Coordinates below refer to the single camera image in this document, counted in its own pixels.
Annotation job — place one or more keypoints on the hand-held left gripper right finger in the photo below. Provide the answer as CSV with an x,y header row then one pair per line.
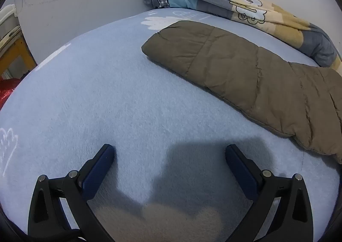
x,y
241,170

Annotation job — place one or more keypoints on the red shiny bag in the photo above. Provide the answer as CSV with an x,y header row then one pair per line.
x,y
6,92

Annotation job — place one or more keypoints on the white plastic container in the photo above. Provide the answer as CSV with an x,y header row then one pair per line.
x,y
8,21

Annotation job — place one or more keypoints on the yellow wooden frame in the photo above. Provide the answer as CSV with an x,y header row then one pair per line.
x,y
22,52

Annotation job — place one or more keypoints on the brown puffer jacket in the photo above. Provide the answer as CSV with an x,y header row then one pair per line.
x,y
227,65

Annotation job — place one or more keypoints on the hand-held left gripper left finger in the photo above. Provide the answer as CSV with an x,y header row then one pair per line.
x,y
97,170

